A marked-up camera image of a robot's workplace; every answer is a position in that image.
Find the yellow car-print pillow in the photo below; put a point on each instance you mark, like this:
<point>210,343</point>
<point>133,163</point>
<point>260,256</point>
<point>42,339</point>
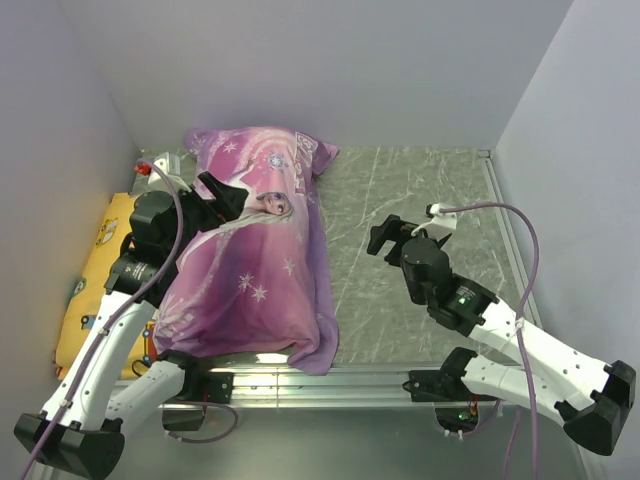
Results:
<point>83,307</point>

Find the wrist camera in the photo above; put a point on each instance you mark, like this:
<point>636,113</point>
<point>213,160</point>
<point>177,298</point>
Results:
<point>155,175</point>
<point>439,223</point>

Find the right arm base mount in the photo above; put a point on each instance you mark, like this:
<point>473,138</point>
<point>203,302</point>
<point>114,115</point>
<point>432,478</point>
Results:
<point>457,411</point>

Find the purple princess pillowcase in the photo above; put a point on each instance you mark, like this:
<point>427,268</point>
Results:
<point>261,283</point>

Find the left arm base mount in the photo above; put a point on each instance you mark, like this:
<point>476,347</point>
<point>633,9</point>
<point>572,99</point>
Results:
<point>210,387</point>

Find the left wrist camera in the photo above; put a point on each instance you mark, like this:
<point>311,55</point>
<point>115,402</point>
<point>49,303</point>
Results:
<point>155,175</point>

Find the aluminium front rail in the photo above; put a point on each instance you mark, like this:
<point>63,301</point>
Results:
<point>266,386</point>

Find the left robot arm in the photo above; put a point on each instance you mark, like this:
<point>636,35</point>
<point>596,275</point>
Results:
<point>82,428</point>

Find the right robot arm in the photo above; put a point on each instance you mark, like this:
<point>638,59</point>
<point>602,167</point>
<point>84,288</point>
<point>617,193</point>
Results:
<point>589,398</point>

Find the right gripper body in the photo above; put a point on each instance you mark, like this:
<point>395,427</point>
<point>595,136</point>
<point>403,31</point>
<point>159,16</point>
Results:
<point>396,230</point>

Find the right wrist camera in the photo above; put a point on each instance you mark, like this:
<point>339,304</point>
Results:
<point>439,223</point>

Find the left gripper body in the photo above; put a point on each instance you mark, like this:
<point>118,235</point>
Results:
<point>206,216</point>

